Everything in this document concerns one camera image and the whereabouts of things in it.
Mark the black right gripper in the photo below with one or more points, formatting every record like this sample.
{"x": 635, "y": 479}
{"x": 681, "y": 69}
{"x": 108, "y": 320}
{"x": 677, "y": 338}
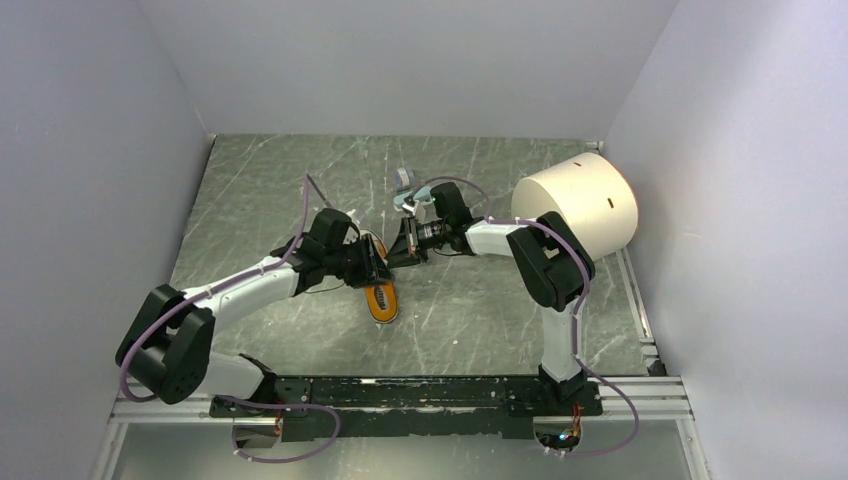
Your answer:
{"x": 407, "y": 249}

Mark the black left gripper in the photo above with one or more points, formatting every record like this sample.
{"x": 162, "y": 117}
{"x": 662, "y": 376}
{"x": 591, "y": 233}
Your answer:
{"x": 372, "y": 269}

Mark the orange canvas sneaker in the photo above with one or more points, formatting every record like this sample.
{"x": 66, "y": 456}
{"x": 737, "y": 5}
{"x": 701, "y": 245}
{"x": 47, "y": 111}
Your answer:
{"x": 381, "y": 299}

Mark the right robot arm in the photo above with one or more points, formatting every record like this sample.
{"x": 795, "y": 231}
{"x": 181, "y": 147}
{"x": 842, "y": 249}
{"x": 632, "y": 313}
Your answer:
{"x": 554, "y": 266}

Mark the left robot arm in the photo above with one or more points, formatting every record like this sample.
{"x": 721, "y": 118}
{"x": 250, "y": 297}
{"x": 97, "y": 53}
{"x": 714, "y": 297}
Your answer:
{"x": 167, "y": 352}

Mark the small tape roll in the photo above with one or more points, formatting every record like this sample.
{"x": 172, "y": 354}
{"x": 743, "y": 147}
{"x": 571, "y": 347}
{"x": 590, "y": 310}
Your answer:
{"x": 405, "y": 179}

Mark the white cylindrical container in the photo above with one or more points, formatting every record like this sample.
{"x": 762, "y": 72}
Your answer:
{"x": 592, "y": 197}

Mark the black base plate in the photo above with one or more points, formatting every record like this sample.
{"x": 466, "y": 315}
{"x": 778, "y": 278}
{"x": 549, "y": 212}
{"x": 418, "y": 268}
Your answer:
{"x": 353, "y": 407}

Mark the aluminium frame rail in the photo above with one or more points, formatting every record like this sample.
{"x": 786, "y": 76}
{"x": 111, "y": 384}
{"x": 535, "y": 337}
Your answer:
{"x": 459, "y": 317}

